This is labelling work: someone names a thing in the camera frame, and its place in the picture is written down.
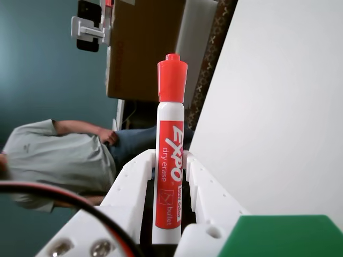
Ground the white board panel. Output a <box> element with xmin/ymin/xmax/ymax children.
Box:
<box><xmin>174</xmin><ymin>0</ymin><xmax>218</xmax><ymax>108</ymax></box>

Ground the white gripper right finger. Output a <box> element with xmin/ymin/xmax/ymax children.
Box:
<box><xmin>173</xmin><ymin>152</ymin><xmax>252</xmax><ymax>257</ymax></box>

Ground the white phone holder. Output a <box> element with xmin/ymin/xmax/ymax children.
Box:
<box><xmin>70</xmin><ymin>16</ymin><xmax>114</xmax><ymax>45</ymax></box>

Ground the black phone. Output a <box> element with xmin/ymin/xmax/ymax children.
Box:
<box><xmin>76</xmin><ymin>0</ymin><xmax>103</xmax><ymax>53</ymax></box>

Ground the red Expo marker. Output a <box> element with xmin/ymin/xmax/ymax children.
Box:
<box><xmin>151</xmin><ymin>53</ymin><xmax>189</xmax><ymax>246</ymax></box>

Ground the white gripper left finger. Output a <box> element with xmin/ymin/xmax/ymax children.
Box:
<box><xmin>34</xmin><ymin>148</ymin><xmax>158</xmax><ymax>257</ymax></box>

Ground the person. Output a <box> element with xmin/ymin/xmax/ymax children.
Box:
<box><xmin>0</xmin><ymin>118</ymin><xmax>195</xmax><ymax>214</ymax></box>

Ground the brown cardboard box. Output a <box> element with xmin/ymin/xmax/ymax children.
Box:
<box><xmin>106</xmin><ymin>0</ymin><xmax>187</xmax><ymax>103</ymax></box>

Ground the red black servo wire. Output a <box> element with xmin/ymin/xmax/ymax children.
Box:
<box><xmin>0</xmin><ymin>180</ymin><xmax>146</xmax><ymax>257</ymax></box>

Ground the green printed camera mount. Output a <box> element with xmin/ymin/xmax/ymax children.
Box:
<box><xmin>217</xmin><ymin>214</ymin><xmax>343</xmax><ymax>257</ymax></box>

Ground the person's hand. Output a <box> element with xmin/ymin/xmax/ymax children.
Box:
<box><xmin>97</xmin><ymin>127</ymin><xmax>119</xmax><ymax>146</ymax></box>

